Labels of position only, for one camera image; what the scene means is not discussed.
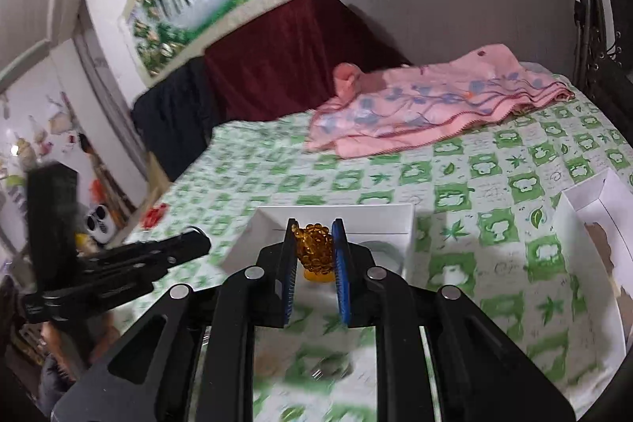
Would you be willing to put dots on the person's left hand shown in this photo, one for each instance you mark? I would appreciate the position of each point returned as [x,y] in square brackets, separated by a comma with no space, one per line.
[53,340]

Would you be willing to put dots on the red handled scissors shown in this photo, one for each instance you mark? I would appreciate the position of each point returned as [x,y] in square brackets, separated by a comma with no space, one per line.
[153,216]

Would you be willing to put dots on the black folding wheelchair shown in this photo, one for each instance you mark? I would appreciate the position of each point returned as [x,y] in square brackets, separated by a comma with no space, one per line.
[598,72]

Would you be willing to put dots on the black garment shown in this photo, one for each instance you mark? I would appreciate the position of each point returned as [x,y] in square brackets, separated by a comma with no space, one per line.
[176,117]

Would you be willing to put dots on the white box lid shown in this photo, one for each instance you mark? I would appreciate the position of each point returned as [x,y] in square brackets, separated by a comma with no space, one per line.
[593,222]

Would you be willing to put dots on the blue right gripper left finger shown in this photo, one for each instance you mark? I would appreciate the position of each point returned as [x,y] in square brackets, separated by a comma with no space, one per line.
[286,273]

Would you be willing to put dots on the green jade bangle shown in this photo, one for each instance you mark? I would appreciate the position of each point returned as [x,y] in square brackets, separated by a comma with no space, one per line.
[389,254]

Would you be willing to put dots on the pink floral cloth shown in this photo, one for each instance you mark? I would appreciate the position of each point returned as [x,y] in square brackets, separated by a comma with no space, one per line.
[405,108]

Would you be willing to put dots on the white vivo box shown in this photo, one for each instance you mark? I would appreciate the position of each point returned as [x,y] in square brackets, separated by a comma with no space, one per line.
[314,234]

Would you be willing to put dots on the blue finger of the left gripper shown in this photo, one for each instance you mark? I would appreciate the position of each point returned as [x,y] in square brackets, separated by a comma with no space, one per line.
[142,262]

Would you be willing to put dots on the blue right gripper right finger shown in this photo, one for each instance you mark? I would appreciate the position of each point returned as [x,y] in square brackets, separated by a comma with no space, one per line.
[341,252]

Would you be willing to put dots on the dark red velvet cloth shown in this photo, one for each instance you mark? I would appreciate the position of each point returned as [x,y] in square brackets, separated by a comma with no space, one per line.
[283,61]

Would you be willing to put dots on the green white patterned bedsheet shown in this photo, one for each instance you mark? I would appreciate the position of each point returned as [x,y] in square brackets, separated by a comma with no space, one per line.
[486,211]

